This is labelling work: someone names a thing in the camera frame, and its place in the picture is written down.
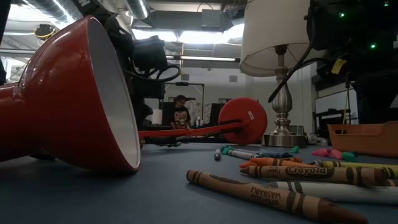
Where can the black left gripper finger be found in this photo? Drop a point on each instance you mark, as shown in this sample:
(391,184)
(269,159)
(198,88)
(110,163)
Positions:
(143,112)

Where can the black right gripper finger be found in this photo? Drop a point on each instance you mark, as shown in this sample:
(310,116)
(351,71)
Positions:
(376,99)

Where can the yellow crayon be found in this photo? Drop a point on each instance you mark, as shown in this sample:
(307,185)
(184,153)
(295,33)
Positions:
(357,166)

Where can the grey tan crayon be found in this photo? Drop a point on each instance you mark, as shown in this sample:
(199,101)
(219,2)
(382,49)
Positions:
(316,163)

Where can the brown crayon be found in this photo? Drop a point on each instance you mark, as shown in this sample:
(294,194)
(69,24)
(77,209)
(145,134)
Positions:
(264,194)
(311,175)

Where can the orange crayon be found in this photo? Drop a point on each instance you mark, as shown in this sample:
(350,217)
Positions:
(267,161)
(298,165)

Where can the white paper roll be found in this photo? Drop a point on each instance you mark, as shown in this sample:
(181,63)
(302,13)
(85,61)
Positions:
(157,116)

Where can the black chair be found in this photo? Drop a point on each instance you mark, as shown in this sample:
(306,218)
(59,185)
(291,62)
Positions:
(168,113)
(216,113)

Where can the person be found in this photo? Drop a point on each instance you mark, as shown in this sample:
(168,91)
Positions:
(181,116)

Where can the yellow label tag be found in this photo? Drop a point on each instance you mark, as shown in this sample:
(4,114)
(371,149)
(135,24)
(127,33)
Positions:
(338,66)

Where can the orange cardboard tray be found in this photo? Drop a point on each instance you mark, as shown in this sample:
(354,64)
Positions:
(363,140)

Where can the black desk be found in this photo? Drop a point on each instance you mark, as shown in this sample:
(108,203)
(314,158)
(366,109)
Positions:
(329,114)

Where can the long ceiling light fixture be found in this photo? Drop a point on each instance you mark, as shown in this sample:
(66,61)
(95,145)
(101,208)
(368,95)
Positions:
(205,58)

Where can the white spray bottle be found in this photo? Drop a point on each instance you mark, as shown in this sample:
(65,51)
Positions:
(199,122)

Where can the patterned white sheet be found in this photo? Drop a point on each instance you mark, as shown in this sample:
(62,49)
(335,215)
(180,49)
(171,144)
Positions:
(202,109)

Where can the green crayon stub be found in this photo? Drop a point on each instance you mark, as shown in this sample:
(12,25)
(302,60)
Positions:
(295,150)
(349,156)

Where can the pink crayon stub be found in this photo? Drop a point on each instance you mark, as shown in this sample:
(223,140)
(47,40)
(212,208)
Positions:
(336,154)
(321,152)

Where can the grey ceiling unit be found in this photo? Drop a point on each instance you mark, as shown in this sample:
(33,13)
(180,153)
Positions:
(211,18)

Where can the red desk lamp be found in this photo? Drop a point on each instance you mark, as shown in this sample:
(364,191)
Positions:
(62,109)

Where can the white shade silver table lamp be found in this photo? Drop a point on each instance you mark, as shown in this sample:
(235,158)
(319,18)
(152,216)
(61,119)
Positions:
(270,31)

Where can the teal crayon stub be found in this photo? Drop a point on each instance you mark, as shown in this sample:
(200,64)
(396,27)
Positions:
(224,147)
(229,151)

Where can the white crayon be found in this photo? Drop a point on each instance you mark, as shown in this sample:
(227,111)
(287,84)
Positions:
(342,192)

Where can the yellow black hanging reel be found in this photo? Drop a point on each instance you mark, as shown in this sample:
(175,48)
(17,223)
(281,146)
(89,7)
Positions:
(44,31)

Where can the grey wall vent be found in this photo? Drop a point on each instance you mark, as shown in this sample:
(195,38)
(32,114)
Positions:
(185,77)
(233,78)

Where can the black metal frame stand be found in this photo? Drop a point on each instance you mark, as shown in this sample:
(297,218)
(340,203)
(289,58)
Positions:
(182,83)

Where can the silver ventilation duct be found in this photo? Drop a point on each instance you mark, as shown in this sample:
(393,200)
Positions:
(138,7)

